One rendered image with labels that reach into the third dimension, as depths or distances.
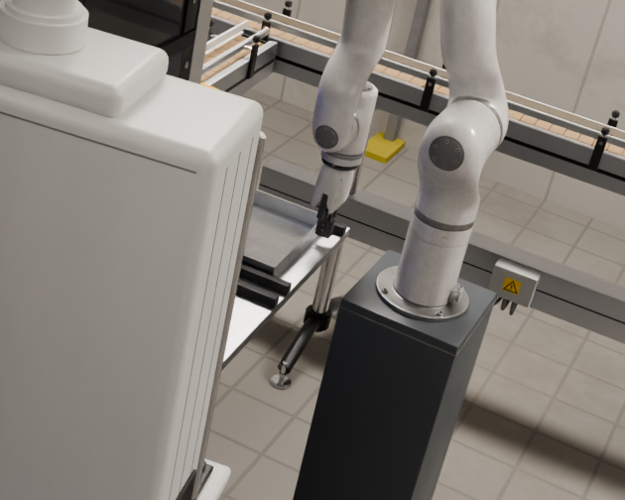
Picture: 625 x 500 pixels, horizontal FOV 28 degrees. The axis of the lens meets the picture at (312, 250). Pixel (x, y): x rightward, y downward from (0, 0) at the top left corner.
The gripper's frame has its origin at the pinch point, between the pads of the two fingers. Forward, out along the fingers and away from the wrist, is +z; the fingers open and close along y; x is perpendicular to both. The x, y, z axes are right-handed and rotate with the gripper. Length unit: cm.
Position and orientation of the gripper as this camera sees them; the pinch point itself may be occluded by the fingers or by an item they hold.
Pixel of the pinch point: (324, 226)
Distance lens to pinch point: 252.2
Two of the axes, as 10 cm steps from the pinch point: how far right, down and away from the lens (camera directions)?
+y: -3.9, 4.0, -8.3
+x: 9.0, 3.5, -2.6
